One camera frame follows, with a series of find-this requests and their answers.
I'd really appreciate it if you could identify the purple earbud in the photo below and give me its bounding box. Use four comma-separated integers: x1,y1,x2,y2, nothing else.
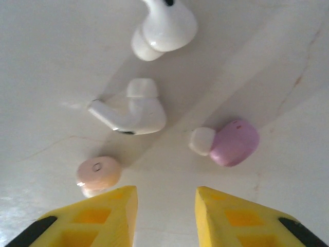
188,118,261,168

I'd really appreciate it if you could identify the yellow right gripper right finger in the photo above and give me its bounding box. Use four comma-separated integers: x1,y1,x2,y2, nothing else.
194,186,327,247

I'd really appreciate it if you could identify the white stem earbud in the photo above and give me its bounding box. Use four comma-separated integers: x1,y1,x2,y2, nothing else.
87,77,168,136
131,0,198,62

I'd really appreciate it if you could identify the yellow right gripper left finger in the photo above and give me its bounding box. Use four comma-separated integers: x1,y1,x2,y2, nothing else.
5,185,139,247

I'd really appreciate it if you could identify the pink earbud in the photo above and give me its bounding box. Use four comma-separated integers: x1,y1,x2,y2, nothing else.
76,155,122,199

